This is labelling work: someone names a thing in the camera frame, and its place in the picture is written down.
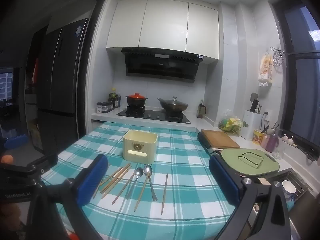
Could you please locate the clay pot with red lid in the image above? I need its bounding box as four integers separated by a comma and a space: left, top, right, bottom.
125, 93, 148, 107

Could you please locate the pink cup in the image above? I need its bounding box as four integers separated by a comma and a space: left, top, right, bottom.
261, 132, 271, 149

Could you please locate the plastic bag of yellow items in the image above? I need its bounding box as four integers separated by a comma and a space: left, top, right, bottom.
218, 114, 243, 133

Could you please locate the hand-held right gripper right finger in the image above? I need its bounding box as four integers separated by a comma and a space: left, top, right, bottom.
209, 154, 292, 240

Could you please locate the cream utensil holder box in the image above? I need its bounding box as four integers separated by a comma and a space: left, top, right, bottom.
122, 130, 158, 161

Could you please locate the green cutting board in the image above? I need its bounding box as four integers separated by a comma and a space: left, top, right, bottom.
221, 148, 280, 177

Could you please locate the wooden cutting board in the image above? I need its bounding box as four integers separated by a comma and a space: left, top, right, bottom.
201, 129, 241, 149

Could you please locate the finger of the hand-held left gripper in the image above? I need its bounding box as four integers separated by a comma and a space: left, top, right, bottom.
26, 152, 59, 176
4, 133, 28, 150

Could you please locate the garlic bulb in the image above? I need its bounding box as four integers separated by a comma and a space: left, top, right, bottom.
282, 134, 295, 146

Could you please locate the white wall cabinet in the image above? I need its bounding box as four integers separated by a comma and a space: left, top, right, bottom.
106, 0, 220, 61

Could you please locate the brown glass bottle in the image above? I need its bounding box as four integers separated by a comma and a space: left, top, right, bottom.
196, 102, 207, 119

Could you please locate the dark framed window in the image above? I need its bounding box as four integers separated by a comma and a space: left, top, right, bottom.
268, 0, 320, 157

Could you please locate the black range hood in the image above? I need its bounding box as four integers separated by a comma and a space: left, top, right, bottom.
121, 47, 203, 83

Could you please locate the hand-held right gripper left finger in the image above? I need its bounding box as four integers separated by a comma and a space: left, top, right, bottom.
26, 154, 109, 240

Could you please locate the yellow printed mug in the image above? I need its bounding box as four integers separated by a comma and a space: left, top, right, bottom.
253, 129, 263, 145

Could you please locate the white knife holder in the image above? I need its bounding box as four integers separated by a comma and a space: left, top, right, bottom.
243, 109, 263, 141

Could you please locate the steel sink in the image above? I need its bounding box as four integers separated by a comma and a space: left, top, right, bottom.
264, 169, 312, 207

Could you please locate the purple bottle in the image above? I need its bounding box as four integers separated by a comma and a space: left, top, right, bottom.
265, 129, 279, 153

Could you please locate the white bowl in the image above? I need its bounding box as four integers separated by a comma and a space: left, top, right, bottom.
282, 180, 297, 196

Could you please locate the steel spoon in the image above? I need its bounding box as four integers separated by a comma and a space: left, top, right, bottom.
144, 164, 158, 202
126, 167, 144, 199

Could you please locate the black gas hob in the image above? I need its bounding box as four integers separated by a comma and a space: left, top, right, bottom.
116, 108, 192, 125

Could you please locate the dark refrigerator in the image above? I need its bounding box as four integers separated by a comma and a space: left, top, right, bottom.
37, 18, 90, 153

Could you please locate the dark wok with lid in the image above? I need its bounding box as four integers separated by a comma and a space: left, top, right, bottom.
157, 96, 189, 112

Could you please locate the teal checked tablecloth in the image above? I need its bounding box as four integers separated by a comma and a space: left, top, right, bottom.
40, 122, 240, 240

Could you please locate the hanging food bag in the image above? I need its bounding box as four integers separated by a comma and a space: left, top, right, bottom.
258, 52, 274, 87

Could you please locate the hanging metal steamer rack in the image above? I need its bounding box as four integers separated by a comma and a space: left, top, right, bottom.
271, 47, 286, 67

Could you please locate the black spatula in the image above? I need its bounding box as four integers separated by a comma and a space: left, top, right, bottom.
250, 92, 259, 113

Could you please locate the clear drinking glass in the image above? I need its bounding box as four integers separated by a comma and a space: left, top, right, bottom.
272, 145, 286, 159

